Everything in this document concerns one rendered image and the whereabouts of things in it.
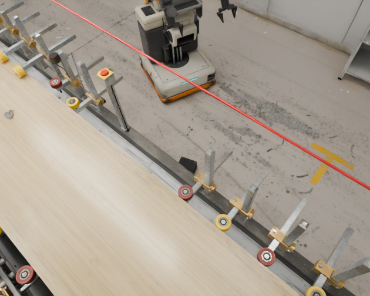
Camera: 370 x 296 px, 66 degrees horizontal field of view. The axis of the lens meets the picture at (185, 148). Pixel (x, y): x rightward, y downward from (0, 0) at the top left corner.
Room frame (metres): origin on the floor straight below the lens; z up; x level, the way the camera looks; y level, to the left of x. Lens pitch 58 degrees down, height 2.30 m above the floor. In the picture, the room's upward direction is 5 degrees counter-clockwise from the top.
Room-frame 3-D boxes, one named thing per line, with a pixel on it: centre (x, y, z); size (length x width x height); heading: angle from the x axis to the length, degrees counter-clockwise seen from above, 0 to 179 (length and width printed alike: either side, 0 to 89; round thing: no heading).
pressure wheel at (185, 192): (0.61, 0.02, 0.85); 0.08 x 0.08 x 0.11
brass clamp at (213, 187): (0.70, -0.10, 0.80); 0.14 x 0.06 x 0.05; 44
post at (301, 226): (0.33, -0.46, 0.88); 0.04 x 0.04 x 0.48; 44
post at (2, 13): (2.12, 1.28, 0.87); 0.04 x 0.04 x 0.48; 44
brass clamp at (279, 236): (0.35, -0.45, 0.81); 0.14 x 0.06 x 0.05; 44
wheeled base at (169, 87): (2.39, 0.01, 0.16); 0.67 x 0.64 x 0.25; 21
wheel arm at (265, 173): (0.57, -0.30, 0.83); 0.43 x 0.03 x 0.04; 134
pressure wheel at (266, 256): (0.26, -0.33, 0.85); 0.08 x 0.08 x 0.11
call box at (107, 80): (1.22, 0.40, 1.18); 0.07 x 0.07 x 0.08; 44
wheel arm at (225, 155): (0.75, -0.12, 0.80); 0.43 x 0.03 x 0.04; 134
